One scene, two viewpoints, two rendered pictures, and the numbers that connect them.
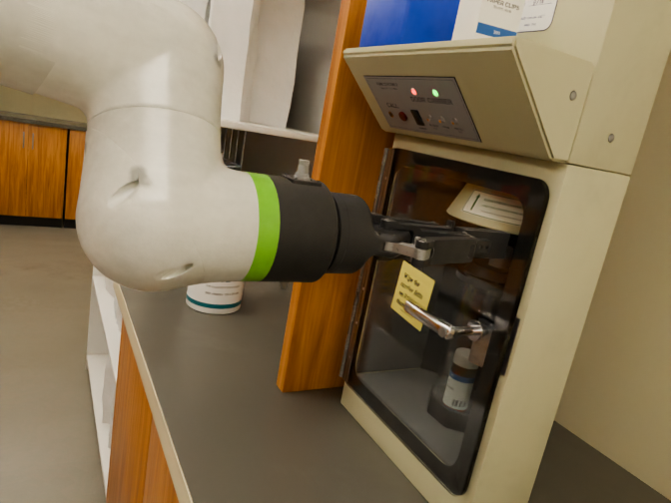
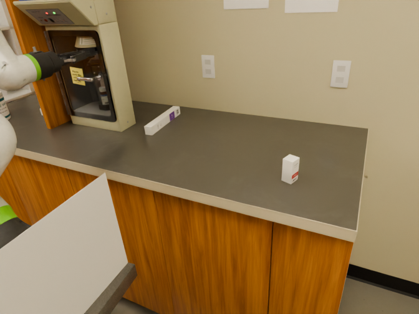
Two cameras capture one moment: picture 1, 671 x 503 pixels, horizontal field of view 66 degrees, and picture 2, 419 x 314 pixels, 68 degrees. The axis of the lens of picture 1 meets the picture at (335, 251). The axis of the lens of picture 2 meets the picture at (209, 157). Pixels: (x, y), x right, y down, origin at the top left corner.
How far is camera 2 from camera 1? 0.84 m
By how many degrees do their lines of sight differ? 33
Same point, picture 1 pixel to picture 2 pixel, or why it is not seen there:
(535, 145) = (88, 22)
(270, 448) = (58, 139)
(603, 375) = (148, 81)
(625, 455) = (162, 101)
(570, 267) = (113, 51)
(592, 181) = (107, 26)
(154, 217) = (14, 70)
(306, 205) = (41, 57)
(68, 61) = not seen: outside the picture
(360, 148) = (33, 33)
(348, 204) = (50, 53)
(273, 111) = not seen: outside the picture
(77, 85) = not seen: outside the picture
